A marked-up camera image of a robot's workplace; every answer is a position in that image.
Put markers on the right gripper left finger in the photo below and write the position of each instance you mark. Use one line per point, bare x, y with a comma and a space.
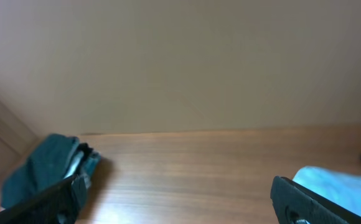
59, 204

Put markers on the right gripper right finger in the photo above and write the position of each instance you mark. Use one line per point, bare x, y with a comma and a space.
294, 203

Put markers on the folded grey shorts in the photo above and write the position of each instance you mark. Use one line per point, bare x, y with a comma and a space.
53, 160

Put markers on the light blue shirt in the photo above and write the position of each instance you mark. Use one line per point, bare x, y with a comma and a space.
340, 188

